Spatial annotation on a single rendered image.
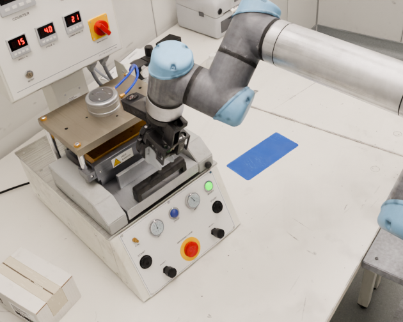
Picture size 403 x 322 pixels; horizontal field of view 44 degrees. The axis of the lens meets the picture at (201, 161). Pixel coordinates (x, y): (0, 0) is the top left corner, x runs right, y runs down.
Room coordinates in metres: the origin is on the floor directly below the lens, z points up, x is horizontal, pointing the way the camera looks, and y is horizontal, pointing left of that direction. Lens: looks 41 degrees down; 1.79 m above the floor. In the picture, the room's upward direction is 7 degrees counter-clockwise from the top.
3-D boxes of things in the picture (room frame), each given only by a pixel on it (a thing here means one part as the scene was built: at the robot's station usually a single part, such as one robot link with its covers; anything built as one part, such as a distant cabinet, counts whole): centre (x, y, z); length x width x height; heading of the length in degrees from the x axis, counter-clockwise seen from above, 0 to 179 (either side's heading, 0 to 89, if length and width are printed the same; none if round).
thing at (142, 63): (1.25, 0.13, 1.05); 0.15 x 0.05 x 0.15; 129
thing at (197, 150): (1.03, 0.06, 0.96); 0.26 x 0.05 x 0.07; 39
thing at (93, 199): (0.87, 0.28, 0.96); 0.25 x 0.05 x 0.07; 39
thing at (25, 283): (0.73, 0.44, 0.80); 0.19 x 0.13 x 0.09; 50
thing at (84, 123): (1.04, 0.22, 1.08); 0.31 x 0.24 x 0.13; 129
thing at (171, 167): (0.86, 0.10, 0.99); 0.15 x 0.02 x 0.04; 129
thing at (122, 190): (0.97, 0.19, 0.97); 0.30 x 0.22 x 0.08; 39
